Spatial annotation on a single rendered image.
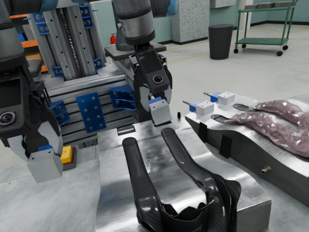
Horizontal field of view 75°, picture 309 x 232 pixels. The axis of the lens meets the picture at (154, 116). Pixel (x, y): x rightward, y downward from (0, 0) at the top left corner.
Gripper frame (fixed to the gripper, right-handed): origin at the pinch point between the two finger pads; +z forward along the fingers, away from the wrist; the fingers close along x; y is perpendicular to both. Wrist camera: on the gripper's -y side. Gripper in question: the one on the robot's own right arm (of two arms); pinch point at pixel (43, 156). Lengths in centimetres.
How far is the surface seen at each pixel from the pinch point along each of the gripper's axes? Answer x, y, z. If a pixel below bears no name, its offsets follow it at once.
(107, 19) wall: -51, 544, 6
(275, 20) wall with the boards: -640, 613, 83
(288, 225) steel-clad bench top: -44, -22, 15
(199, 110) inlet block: -44.1, 16.5, 8.2
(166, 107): -30.4, 9.4, 0.1
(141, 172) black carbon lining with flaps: -19.2, -5.1, 7.1
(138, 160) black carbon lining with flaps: -19.2, -1.1, 6.9
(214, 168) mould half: -32.5, -12.8, 3.5
